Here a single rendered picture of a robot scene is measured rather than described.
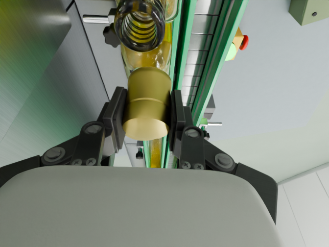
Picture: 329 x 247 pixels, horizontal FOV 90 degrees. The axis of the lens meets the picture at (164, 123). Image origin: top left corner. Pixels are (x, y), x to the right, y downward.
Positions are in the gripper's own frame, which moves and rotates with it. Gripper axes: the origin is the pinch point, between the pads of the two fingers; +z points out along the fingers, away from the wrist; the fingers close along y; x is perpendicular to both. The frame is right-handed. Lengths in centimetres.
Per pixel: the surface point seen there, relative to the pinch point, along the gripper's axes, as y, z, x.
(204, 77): 12.2, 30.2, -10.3
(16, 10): -12.7, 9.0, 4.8
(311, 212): 366, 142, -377
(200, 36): 9.4, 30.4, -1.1
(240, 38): 20.9, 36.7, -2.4
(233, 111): 37, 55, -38
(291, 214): 367, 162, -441
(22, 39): -12.6, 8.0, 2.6
